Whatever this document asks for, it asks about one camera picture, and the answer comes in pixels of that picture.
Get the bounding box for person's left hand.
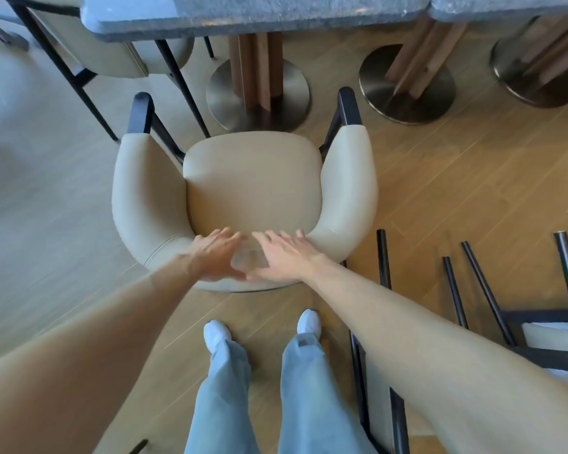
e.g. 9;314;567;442
188;226;250;282

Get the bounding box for person's right hand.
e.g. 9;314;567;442
246;230;330;284

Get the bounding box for beige padded armchair black frame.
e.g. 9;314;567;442
112;87;379;294

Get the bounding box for person's left forearm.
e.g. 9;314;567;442
0;254;205;454

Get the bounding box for person's right forearm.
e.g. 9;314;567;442
303;256;568;454

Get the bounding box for white left shoe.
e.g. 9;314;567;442
203;319;233;357

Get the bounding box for white shoe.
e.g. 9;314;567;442
297;309;322;339
203;319;233;357

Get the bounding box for white right shoe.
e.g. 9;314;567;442
297;309;322;339

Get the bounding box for overturned chair thin black legs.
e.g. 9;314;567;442
348;229;411;454

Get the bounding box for light blue jeans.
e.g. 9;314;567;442
184;334;378;454

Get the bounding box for long grey stone table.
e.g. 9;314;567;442
358;0;568;126

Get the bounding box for beige chair black legs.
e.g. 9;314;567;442
0;0;215;141

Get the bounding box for overturned chair white underside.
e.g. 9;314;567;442
442;207;568;374

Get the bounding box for grey stone table wooden pedestal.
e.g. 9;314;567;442
82;0;432;133

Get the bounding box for grey chair frame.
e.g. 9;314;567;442
0;13;30;53

